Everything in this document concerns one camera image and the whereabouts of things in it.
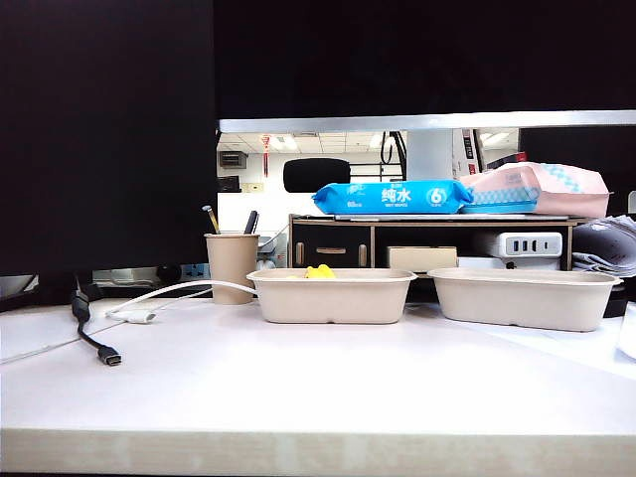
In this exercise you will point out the yellow tufted duck toy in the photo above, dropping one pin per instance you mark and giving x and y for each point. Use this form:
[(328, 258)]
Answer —
[(319, 272)]

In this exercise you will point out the beige paper box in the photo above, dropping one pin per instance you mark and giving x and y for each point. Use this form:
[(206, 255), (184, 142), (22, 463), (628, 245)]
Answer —
[(522, 298), (333, 298)]

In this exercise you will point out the beige cardboard box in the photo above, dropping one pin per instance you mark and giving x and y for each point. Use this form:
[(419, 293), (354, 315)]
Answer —
[(422, 258)]

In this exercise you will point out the white flat box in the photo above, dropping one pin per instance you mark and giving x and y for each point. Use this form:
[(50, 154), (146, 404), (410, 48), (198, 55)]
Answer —
[(482, 262)]

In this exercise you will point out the wooden desk shelf organiser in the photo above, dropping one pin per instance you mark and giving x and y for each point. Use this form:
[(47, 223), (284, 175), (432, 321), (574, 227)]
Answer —
[(330, 233)]

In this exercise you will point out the black office chair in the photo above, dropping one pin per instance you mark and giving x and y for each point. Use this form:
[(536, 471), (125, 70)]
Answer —
[(316, 174)]

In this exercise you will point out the black pen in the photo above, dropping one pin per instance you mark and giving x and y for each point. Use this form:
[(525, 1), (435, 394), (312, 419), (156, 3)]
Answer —
[(251, 222)]

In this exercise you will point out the blue wet wipes pack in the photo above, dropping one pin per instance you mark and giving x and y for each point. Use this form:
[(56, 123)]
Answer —
[(392, 196)]

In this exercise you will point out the brown paper cup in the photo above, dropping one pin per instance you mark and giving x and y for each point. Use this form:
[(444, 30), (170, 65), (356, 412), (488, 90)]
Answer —
[(232, 268)]

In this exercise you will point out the red hanging knot decoration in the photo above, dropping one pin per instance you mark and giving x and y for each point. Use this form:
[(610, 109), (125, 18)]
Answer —
[(266, 154)]

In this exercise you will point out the blue power strip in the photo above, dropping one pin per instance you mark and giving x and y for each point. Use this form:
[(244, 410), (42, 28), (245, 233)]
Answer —
[(195, 271)]

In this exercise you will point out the white red printed board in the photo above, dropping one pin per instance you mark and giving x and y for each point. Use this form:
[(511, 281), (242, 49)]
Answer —
[(467, 149)]

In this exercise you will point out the black monitor silver bezel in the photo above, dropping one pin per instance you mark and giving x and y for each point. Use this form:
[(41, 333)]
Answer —
[(397, 59)]

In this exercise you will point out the white USB charging hub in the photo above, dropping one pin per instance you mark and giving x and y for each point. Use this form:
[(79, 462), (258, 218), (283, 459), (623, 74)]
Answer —
[(531, 244)]

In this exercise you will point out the large black monitor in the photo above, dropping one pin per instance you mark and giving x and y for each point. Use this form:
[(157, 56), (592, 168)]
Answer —
[(99, 124)]

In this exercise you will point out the pink tissue pack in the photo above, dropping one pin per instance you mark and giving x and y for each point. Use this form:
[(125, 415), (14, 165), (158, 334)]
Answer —
[(561, 194)]

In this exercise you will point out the black background monitor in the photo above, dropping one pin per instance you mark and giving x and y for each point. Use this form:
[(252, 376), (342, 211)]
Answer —
[(571, 144)]

